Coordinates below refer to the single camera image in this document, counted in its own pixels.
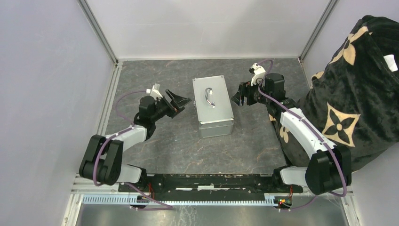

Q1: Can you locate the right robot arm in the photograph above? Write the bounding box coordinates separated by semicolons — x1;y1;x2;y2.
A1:
231;73;351;197

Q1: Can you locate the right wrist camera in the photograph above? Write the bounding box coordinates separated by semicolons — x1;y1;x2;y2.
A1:
249;63;266;86

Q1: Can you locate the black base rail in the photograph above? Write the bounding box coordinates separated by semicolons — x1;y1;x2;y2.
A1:
136;174;303;201

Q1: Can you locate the grey metal case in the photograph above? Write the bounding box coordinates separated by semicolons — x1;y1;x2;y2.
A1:
192;75;234;138

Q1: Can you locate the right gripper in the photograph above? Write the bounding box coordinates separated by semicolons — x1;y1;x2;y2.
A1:
231;77;271;107

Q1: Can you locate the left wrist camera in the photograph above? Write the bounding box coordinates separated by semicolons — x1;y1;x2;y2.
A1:
146;83;163;101

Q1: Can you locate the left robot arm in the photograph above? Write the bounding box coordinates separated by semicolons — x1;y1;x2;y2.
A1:
79;87;191;192

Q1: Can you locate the black floral blanket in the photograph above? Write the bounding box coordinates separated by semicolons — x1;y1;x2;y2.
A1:
269;15;399;172

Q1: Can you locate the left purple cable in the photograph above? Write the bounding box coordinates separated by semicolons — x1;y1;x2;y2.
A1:
93;90;149;188

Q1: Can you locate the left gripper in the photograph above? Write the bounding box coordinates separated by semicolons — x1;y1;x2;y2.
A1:
151;89;192;122

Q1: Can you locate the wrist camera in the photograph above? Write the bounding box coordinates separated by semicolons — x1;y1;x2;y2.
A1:
146;83;163;101
249;63;266;86

